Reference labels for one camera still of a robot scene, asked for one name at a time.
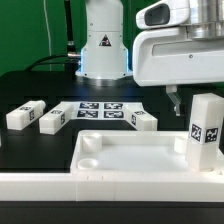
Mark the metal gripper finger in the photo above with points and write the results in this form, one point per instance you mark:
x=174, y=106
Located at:
x=172, y=92

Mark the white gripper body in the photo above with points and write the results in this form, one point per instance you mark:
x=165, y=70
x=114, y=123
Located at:
x=168, y=57

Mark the white desk top tray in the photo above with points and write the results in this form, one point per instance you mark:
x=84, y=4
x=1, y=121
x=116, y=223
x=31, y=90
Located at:
x=130, y=151

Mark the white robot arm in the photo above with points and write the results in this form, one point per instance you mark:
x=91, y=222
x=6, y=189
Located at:
x=105, y=59

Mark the marker tag sheet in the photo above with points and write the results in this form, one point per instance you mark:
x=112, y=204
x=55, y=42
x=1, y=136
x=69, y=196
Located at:
x=101, y=110

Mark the white L-shaped fence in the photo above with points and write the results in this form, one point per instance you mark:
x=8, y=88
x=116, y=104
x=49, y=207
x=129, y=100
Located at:
x=204, y=186

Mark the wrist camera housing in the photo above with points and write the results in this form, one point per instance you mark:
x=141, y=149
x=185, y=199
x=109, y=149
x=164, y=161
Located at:
x=164, y=13

